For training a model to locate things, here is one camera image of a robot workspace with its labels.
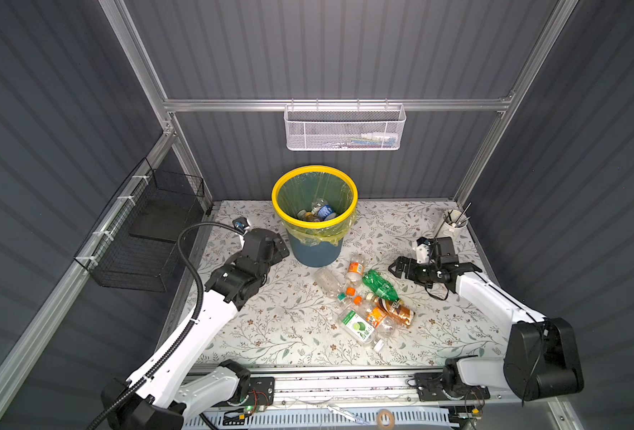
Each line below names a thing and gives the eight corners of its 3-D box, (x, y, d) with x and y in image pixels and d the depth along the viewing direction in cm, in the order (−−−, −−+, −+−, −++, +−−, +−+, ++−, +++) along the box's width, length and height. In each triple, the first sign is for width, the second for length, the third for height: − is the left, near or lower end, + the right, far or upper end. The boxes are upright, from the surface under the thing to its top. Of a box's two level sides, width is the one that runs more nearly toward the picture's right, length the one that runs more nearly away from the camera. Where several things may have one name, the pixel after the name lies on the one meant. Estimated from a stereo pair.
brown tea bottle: (364, 303, 91) (366, 297, 87) (374, 289, 94) (377, 283, 91) (405, 332, 85) (409, 326, 81) (414, 316, 88) (418, 311, 84)
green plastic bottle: (389, 308, 90) (391, 303, 87) (360, 280, 97) (361, 275, 94) (400, 298, 93) (403, 293, 90) (371, 271, 100) (372, 265, 96)
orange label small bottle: (347, 283, 96) (348, 277, 93) (346, 267, 101) (347, 261, 97) (363, 283, 96) (365, 277, 93) (361, 267, 101) (363, 261, 97)
